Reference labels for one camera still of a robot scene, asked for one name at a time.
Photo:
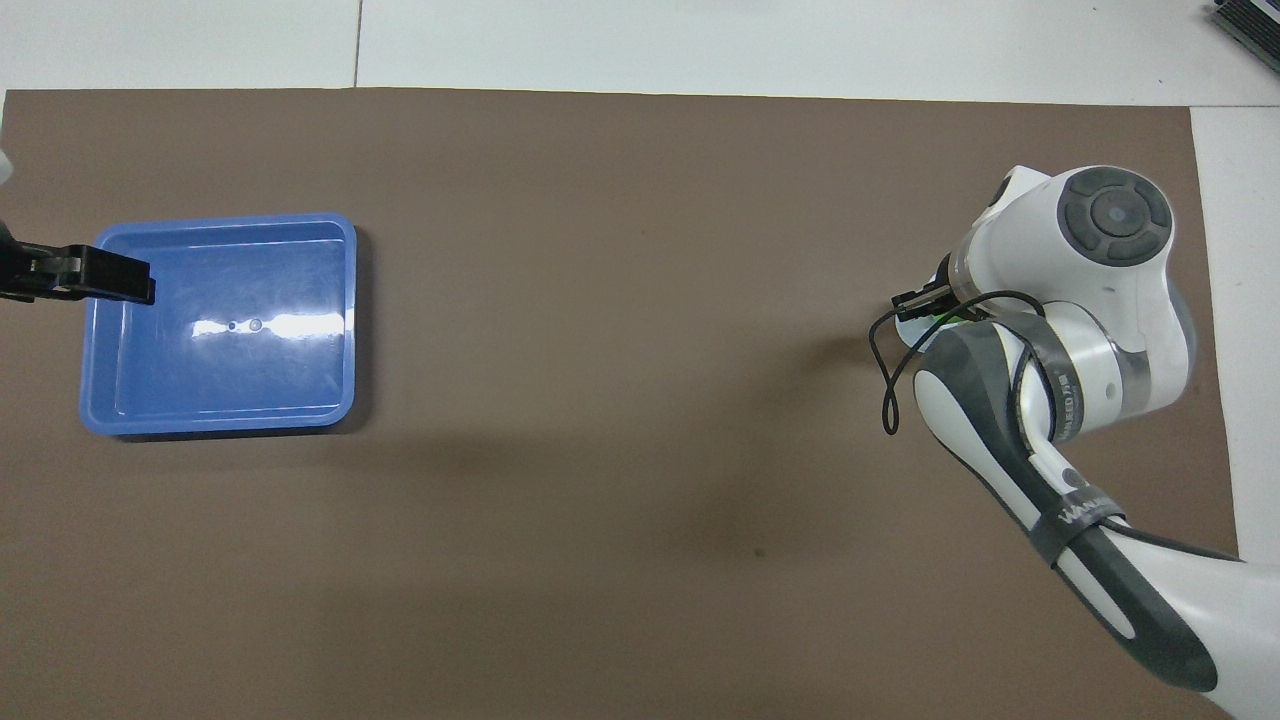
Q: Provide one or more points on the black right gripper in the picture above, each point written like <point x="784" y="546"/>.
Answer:
<point x="945" y="275"/>

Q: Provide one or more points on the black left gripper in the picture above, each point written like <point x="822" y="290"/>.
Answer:
<point x="18" y="270"/>

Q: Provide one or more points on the green pen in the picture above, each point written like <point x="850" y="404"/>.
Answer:
<point x="958" y="317"/>

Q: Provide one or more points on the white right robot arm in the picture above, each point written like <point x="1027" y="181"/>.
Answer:
<point x="1100" y="300"/>

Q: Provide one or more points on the blue plastic tray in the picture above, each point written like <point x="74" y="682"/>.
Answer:
<point x="250" y="380"/>

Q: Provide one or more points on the brown table mat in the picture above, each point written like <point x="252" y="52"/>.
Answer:
<point x="600" y="300"/>

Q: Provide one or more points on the grey ribbed device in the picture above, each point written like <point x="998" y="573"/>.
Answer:
<point x="1255" y="25"/>

